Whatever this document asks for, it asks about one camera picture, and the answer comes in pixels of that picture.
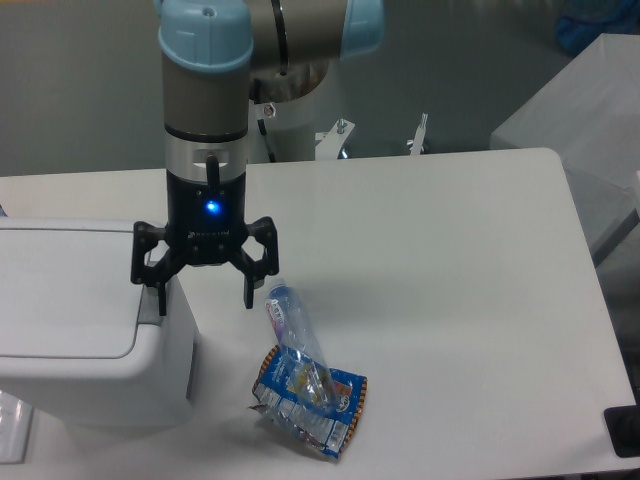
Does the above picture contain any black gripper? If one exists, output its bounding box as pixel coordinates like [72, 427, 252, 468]
[130, 172, 279, 316]

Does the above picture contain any white push-top trash can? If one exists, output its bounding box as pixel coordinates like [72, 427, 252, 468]
[1, 218, 199, 427]

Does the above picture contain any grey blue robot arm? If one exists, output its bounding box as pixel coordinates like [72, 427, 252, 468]
[131, 1, 385, 315]

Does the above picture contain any blue snack wrapper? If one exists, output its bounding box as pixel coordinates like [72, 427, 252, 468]
[251, 345, 368, 460]

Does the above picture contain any clear crushed plastic bottle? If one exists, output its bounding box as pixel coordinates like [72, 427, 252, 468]
[265, 278, 339, 415]

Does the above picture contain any clear plastic sheet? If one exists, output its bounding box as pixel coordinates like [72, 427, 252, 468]
[1, 391, 33, 465]

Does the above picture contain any white covered side table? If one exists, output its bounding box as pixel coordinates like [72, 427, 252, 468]
[490, 34, 639, 260]

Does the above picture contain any blue plastic bag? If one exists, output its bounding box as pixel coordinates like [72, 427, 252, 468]
[554, 1, 639, 57]

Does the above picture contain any black device at edge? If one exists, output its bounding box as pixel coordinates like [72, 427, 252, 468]
[604, 405, 639, 458]

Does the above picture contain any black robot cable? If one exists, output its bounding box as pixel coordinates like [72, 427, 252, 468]
[252, 77, 277, 164]

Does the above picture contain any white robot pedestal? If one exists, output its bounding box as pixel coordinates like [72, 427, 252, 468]
[248, 60, 329, 164]

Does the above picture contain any white metal base frame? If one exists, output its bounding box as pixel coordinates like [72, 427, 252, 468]
[315, 112, 429, 161]

